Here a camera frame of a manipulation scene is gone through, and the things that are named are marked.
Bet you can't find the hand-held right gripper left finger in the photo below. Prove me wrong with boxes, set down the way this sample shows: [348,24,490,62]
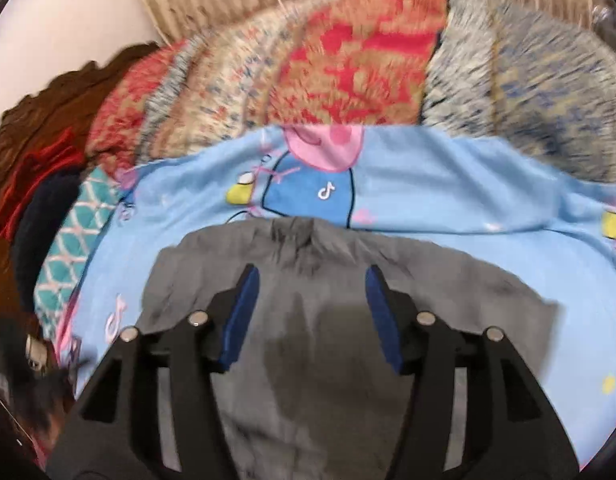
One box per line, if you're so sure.
[46,263,261,480]

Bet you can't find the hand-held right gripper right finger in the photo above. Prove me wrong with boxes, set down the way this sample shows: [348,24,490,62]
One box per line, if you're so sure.
[365,264,581,480]

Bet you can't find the grey garment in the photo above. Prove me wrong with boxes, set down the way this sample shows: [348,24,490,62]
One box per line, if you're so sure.
[136,216,560,480]

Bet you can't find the blue cartoon printed blanket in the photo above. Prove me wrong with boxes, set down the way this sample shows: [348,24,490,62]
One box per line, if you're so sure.
[55,125,616,471]

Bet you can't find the teal white patterned cloth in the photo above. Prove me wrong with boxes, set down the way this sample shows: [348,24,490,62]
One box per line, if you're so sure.
[34,166,123,341]

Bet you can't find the dark navy cloth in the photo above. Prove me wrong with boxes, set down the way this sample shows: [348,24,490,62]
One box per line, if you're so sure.
[10,167,86,311]

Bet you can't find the red cloth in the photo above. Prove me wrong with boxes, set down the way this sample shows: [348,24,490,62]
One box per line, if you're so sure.
[0,127,88,246]

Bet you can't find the red beige patterned fuzzy blanket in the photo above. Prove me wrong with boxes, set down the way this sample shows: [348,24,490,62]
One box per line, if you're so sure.
[85,0,451,171]

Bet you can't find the grey blue fuzzy blanket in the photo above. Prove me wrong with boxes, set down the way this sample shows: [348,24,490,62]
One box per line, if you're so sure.
[420,0,616,186]

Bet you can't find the brown cloth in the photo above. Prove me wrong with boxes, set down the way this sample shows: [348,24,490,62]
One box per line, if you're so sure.
[0,42,161,211]

